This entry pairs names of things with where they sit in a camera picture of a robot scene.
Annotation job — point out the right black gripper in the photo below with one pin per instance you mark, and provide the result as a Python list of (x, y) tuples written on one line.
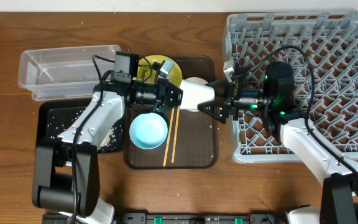
[(232, 101)]

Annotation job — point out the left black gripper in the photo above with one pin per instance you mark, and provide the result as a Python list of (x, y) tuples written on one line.
[(170, 91)]

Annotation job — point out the yellow round plate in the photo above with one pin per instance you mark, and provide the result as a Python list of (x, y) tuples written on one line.
[(175, 75)]

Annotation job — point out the small white cup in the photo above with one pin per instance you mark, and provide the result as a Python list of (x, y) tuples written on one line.
[(195, 94)]

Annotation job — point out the wooden chopstick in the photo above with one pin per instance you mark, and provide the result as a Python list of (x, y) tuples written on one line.
[(168, 137), (175, 136)]

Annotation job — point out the green orange snack wrapper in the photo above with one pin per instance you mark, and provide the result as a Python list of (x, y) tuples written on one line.
[(143, 73)]

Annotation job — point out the light blue bowl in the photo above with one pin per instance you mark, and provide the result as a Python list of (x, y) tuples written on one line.
[(148, 131)]

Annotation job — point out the white rice pile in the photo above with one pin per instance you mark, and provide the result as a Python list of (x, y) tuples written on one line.
[(59, 119)]

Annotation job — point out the pale pink bowl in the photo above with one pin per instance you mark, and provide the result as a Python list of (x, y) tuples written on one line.
[(199, 81)]

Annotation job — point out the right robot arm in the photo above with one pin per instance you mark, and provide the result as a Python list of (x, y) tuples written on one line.
[(282, 118)]

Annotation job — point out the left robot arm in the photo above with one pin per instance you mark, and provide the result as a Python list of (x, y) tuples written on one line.
[(66, 170)]

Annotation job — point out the clear plastic waste bin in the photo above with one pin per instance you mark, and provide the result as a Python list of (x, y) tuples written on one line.
[(61, 73)]

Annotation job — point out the grey plastic dishwasher rack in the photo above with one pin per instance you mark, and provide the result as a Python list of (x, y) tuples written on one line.
[(322, 48)]

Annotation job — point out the black plastic waste tray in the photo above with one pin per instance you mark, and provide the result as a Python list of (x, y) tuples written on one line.
[(47, 106)]

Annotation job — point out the brown plastic serving tray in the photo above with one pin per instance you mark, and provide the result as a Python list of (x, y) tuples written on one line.
[(196, 144)]

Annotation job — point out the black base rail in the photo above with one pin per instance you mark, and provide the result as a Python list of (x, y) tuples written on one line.
[(143, 218)]

